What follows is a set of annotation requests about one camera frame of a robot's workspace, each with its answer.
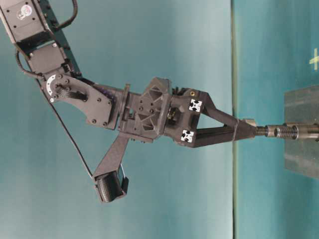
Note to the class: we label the threaded steel shaft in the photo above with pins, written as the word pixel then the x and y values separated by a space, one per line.
pixel 297 132
pixel 268 130

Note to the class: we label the grey metal base block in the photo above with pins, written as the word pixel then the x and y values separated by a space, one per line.
pixel 302 156

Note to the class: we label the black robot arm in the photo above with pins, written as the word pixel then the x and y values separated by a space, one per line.
pixel 32 28

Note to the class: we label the front threaded steel shaft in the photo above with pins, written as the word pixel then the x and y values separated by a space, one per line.
pixel 297 132

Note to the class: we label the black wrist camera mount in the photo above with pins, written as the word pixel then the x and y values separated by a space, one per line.
pixel 109 184

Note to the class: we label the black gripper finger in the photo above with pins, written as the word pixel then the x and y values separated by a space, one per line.
pixel 210 110
pixel 209 136

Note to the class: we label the silver metal washer sleeve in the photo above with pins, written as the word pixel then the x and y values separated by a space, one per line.
pixel 250 122

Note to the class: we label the black 3D-printed gripper body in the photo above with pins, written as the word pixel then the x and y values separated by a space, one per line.
pixel 161 110

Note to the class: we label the rear threaded steel shaft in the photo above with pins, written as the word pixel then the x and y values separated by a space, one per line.
pixel 268 130

